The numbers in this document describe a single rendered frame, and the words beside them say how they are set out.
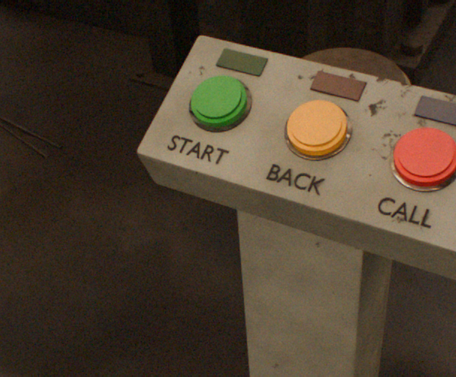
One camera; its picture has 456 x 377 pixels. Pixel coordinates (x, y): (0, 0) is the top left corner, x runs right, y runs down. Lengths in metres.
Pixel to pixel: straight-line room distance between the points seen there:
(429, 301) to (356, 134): 0.70
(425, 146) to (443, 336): 0.69
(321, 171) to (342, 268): 0.08
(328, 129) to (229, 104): 0.07
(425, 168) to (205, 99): 0.16
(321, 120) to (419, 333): 0.69
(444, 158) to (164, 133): 0.20
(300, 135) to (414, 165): 0.08
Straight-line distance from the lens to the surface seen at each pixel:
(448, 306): 1.23
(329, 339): 0.66
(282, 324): 0.67
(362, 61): 0.76
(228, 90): 0.57
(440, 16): 1.68
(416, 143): 0.53
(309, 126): 0.54
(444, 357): 1.17
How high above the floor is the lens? 0.96
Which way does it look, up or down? 44 degrees down
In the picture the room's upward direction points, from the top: 5 degrees counter-clockwise
